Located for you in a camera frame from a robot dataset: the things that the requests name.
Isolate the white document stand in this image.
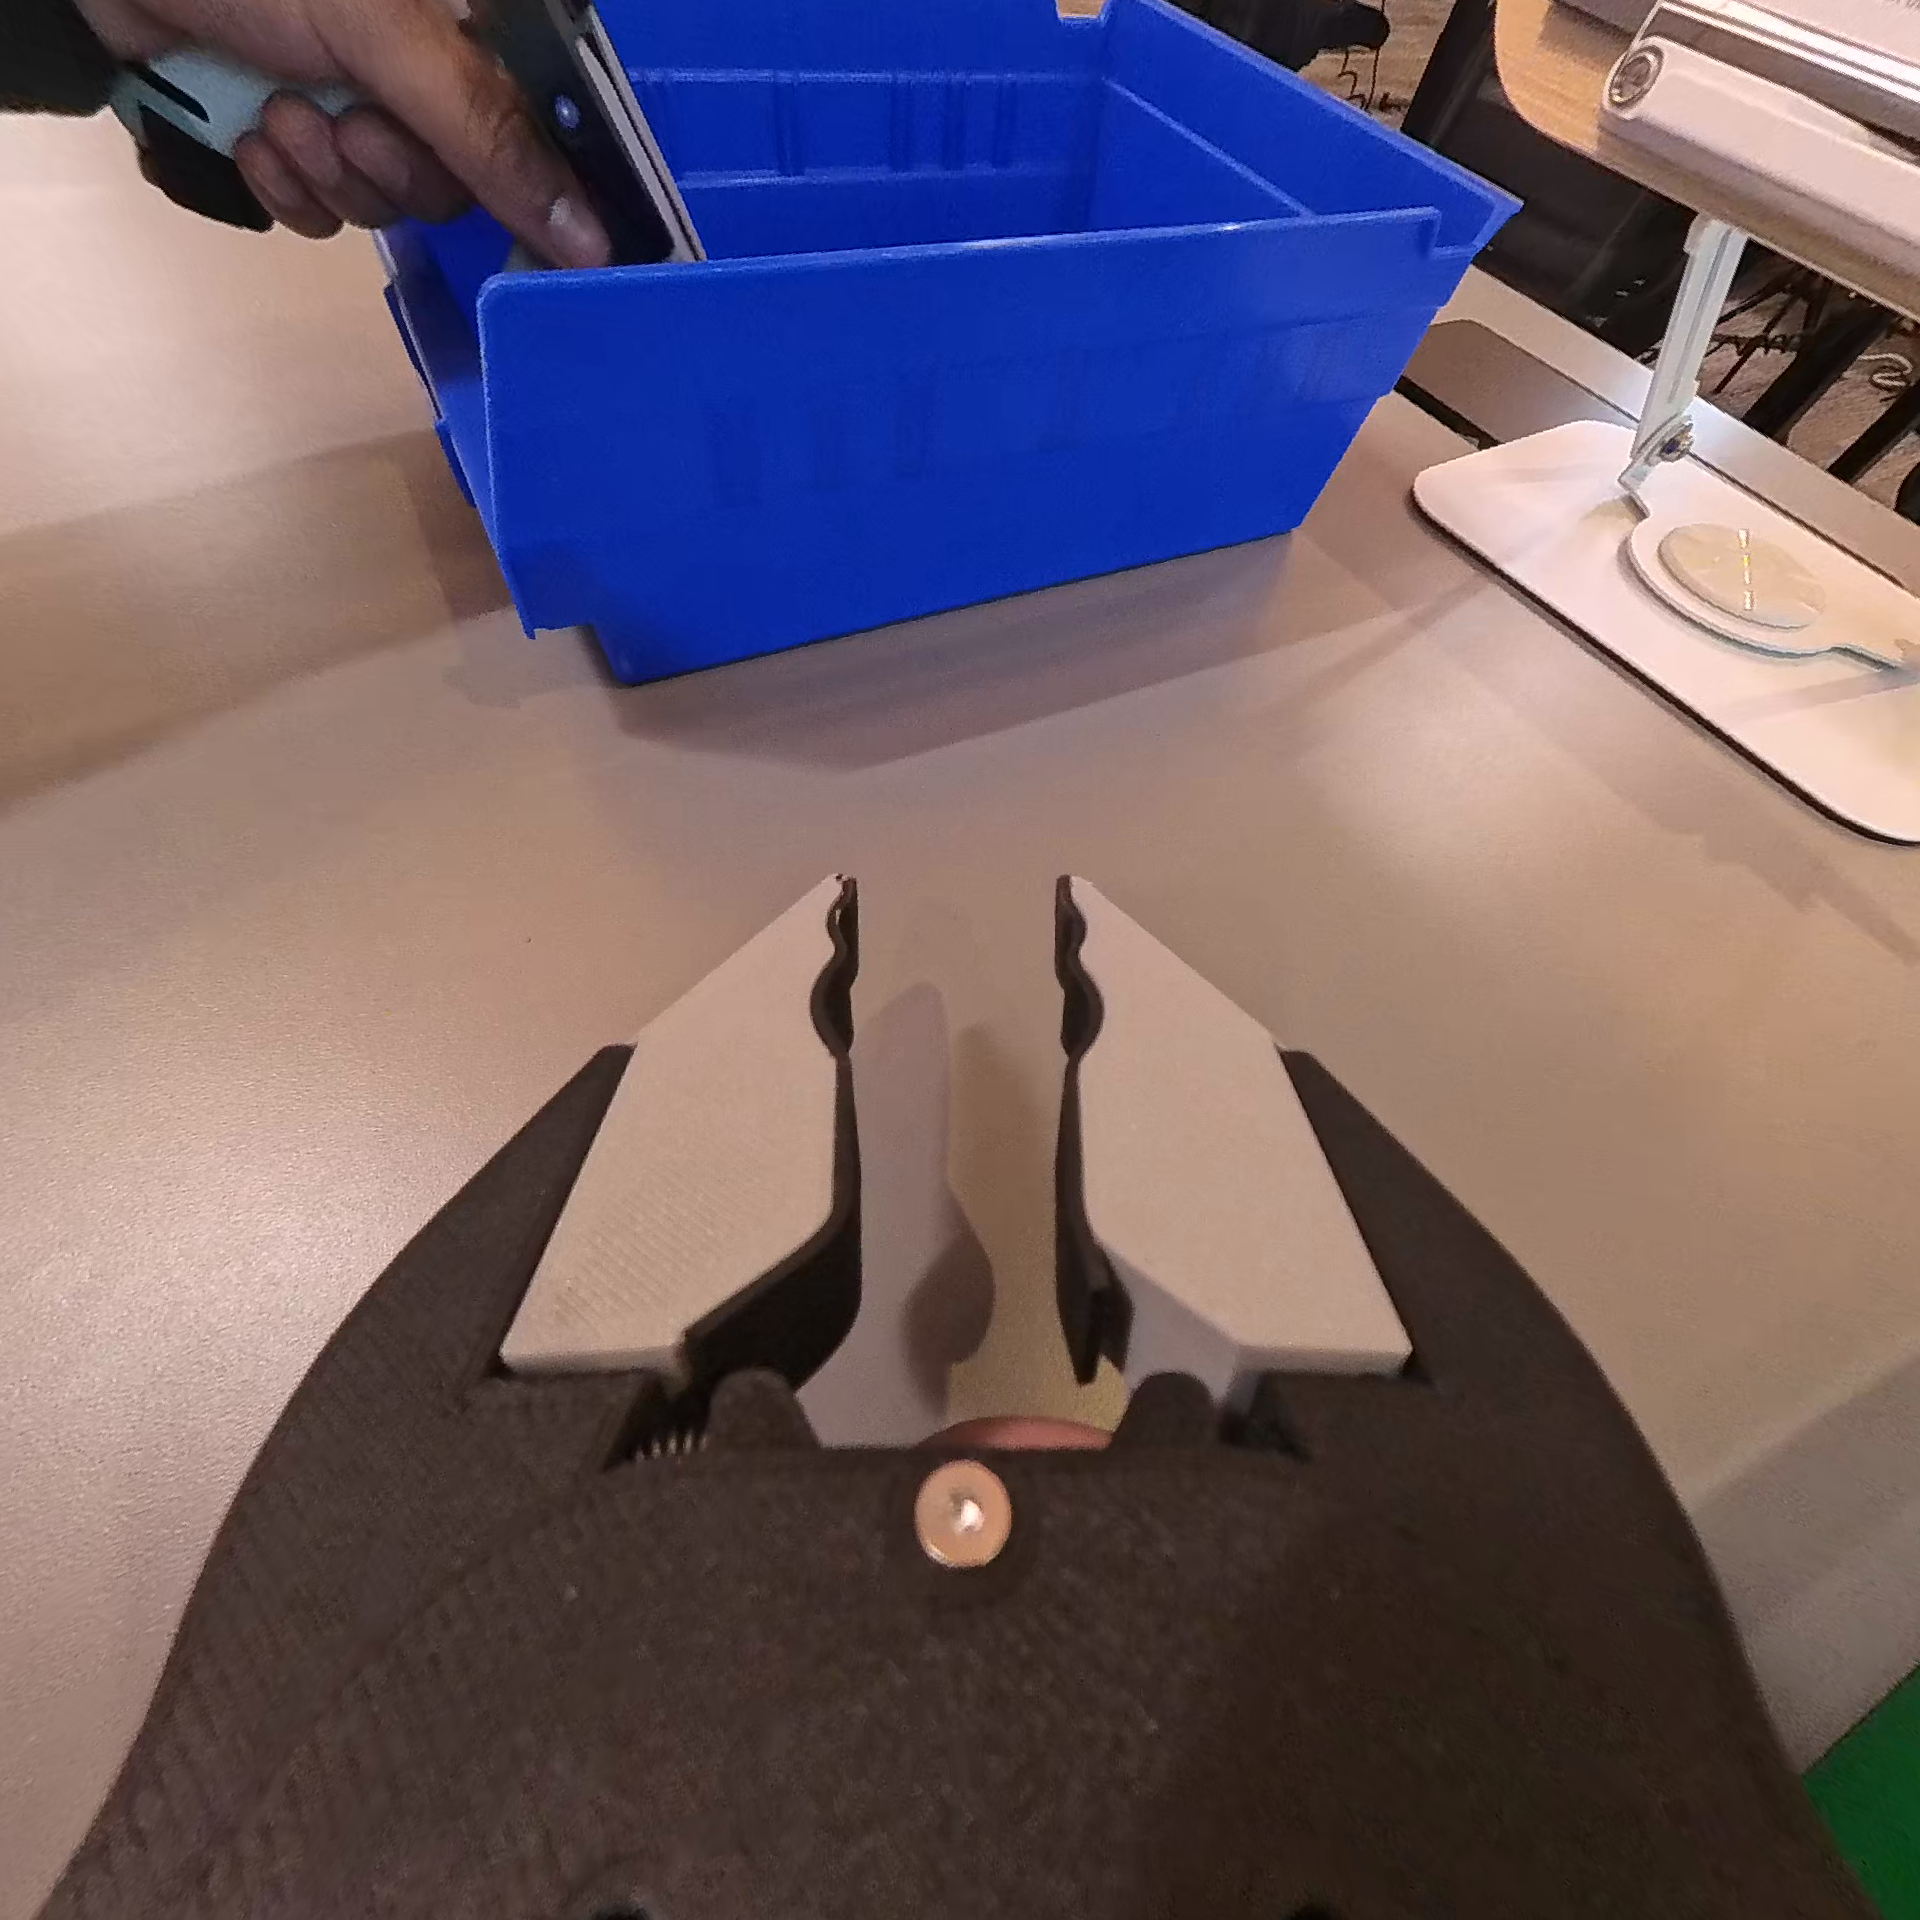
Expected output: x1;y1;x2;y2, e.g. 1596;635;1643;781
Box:
1414;0;1920;846

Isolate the person's left hand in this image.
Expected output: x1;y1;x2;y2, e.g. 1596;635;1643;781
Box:
75;0;618;272

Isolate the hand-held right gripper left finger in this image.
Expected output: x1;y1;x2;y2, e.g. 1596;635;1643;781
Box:
498;873;866;1389

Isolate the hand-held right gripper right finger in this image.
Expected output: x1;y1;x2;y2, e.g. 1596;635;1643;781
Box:
1055;873;1416;1415

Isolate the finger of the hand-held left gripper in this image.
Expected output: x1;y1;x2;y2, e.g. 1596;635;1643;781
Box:
584;0;712;265

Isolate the green plastic bin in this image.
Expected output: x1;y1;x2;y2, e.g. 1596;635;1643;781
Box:
1799;1680;1920;1920

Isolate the blue plastic bin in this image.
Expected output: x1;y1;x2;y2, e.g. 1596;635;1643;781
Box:
375;0;1526;687

